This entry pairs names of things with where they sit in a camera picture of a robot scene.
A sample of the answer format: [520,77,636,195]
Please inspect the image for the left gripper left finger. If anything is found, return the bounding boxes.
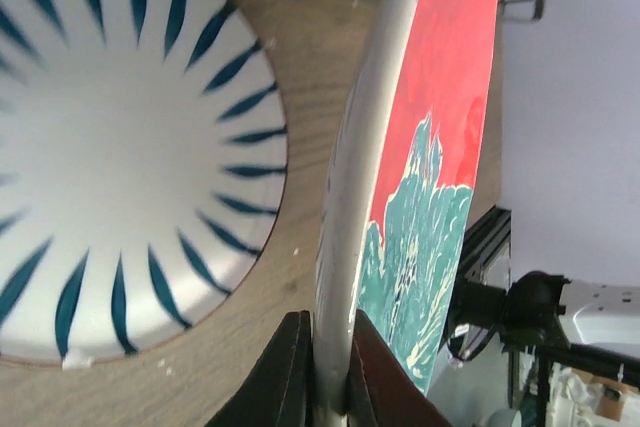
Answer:
[207,311,312,427]

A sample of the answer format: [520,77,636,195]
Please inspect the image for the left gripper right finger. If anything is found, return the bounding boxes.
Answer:
[348,310,451,427]

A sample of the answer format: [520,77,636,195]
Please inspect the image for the white plate with coloured rim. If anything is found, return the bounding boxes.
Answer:
[313,0,498,426]

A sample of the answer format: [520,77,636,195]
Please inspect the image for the white plate blue stripes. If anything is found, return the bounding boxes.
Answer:
[1,0,288,367]

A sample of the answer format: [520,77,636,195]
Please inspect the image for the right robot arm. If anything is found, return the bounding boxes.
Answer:
[445,271,639,386]

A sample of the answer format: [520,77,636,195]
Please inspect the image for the black aluminium frame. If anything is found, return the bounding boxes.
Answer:
[458,206,511,281]

